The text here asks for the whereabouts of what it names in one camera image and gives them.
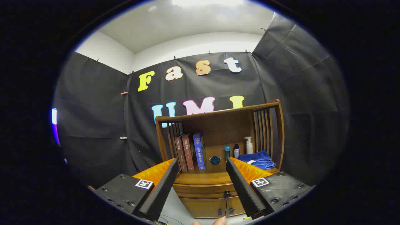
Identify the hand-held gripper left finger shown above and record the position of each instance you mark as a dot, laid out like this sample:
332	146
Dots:
161	193

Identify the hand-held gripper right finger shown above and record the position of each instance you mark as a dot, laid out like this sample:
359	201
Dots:
242	187

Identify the wooden cabinet door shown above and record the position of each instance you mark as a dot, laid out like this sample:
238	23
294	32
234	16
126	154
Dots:
234	206
203	207

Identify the wooden countertop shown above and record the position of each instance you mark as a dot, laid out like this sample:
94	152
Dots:
206	176

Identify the folded blue towel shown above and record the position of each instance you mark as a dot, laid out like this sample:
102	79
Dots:
261	159

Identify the white bottle with blue cap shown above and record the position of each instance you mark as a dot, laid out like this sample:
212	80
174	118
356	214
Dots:
236	152

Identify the clear bottle with teal cap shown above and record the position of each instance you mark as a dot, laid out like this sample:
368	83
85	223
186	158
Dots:
227	152

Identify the blue lidded teacup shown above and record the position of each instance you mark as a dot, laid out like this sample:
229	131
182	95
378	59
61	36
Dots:
214	160

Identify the white pump bottle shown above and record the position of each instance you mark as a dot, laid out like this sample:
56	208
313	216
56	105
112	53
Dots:
249	147

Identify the blue book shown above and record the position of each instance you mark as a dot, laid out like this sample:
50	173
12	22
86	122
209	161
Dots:
198	151

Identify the wooden cabinet with shelf frame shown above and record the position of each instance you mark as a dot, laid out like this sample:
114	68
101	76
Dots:
225	125

